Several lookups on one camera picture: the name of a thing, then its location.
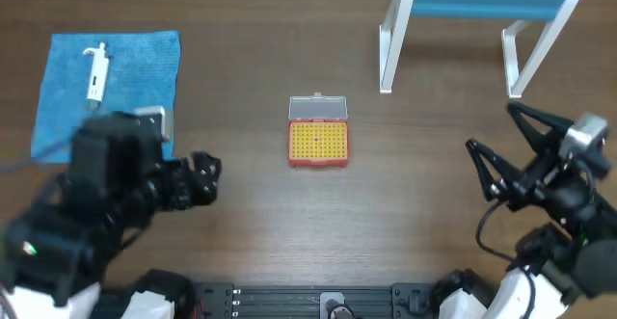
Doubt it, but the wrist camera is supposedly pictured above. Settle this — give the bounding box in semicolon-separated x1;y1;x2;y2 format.
131;105;174;144
558;112;611;166

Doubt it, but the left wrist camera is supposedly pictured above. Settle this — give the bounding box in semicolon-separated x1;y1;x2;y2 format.
131;105;174;144

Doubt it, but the white pipette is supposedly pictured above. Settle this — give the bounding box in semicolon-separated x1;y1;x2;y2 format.
82;41;112;112

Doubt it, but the blue cloth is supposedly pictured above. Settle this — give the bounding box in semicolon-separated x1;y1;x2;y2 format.
30;30;182;165

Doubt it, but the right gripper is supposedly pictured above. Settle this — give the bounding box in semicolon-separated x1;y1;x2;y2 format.
465;100;587;212

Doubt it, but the mounting rail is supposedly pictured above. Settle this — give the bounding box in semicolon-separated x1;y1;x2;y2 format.
192;281;438;319

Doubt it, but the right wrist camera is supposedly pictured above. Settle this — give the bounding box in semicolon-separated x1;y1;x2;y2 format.
558;112;611;166

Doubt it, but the black cable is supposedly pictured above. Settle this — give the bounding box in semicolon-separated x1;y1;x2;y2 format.
474;199;537;319

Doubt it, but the red and yellow tip box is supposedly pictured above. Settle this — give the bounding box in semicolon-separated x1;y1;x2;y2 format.
287;92;350;170

